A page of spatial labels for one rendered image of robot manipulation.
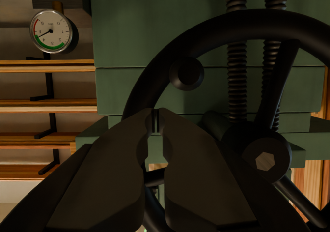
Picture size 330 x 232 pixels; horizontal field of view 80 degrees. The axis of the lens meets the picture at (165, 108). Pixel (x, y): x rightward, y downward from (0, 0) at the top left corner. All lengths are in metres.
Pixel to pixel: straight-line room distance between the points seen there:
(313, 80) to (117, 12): 0.39
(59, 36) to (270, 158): 0.32
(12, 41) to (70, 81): 0.99
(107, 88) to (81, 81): 2.78
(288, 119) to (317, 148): 0.09
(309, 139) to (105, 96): 0.41
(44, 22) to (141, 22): 0.15
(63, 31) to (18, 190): 3.89
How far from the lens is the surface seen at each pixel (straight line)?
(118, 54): 0.39
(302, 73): 0.47
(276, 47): 0.29
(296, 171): 2.42
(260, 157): 0.21
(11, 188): 4.21
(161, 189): 0.84
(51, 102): 2.81
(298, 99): 0.47
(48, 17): 0.37
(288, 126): 0.47
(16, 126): 3.77
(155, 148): 0.40
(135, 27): 0.39
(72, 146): 0.61
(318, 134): 0.51
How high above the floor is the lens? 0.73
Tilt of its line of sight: 8 degrees up
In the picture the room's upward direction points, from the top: 179 degrees clockwise
